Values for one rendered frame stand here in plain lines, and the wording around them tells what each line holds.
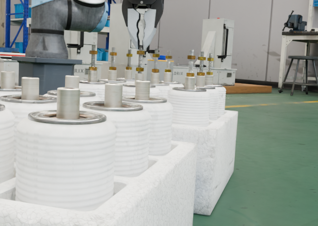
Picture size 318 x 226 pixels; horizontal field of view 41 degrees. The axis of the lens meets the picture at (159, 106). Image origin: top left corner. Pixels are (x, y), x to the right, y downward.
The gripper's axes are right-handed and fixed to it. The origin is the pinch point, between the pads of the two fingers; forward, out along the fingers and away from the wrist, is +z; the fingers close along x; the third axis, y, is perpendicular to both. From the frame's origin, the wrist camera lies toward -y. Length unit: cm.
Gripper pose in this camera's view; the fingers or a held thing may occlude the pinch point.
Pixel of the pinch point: (140, 43)
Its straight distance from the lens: 96.4
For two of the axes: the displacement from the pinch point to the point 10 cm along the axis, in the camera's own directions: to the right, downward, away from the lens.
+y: 1.9, -1.0, 9.8
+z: -0.6, 9.9, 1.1
